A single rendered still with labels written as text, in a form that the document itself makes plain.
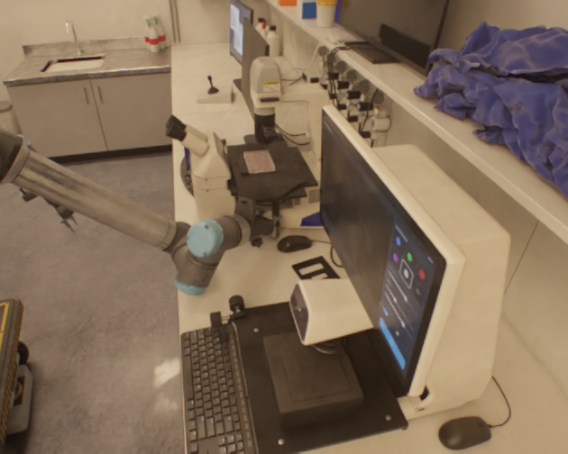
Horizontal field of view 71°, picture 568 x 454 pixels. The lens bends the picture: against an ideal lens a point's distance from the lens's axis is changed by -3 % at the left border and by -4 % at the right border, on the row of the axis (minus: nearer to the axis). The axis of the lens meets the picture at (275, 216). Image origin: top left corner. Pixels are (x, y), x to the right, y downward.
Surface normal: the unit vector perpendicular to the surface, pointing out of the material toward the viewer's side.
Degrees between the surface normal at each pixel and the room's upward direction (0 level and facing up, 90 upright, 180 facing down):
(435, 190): 0
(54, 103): 90
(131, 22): 90
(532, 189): 0
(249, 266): 0
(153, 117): 90
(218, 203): 90
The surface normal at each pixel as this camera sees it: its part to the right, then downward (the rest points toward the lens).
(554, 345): -0.98, 0.12
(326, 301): 0.14, -0.82
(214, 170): 0.21, 0.52
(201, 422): -0.08, -0.80
